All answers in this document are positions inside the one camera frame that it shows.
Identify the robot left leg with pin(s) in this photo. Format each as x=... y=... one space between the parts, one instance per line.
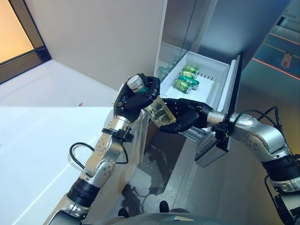
x=123 y=209

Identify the tall white cabinet panel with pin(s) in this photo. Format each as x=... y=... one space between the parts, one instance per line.
x=93 y=35

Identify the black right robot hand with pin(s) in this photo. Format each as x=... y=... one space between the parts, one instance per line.
x=189 y=112

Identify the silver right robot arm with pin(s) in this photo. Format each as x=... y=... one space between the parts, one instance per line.
x=257 y=138

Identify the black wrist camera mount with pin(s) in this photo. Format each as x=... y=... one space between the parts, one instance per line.
x=117 y=134
x=221 y=130

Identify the robot right leg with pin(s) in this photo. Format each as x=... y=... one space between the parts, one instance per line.
x=164 y=207

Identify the robot leg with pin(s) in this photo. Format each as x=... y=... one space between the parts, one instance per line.
x=164 y=207
x=123 y=209

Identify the grey robot torso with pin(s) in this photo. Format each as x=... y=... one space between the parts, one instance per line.
x=150 y=218

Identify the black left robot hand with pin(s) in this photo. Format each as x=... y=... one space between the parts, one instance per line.
x=133 y=103

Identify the steel fridge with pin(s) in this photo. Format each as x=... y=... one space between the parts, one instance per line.
x=178 y=23

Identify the pull-out fridge drawer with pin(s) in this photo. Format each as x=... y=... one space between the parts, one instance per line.
x=211 y=68

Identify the white counter cabinet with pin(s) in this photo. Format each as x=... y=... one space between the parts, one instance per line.
x=35 y=152

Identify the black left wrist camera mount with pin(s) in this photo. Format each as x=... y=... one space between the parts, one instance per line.
x=117 y=134

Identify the glass partition with red lines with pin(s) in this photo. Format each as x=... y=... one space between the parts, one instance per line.
x=269 y=47

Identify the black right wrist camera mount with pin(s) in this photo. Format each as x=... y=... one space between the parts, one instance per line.
x=221 y=130

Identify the dark framed window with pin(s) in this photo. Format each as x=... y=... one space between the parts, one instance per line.
x=14 y=30

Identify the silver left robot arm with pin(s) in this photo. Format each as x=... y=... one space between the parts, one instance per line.
x=100 y=164

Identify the jasmine tea bottle green label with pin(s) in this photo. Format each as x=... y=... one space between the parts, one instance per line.
x=159 y=110

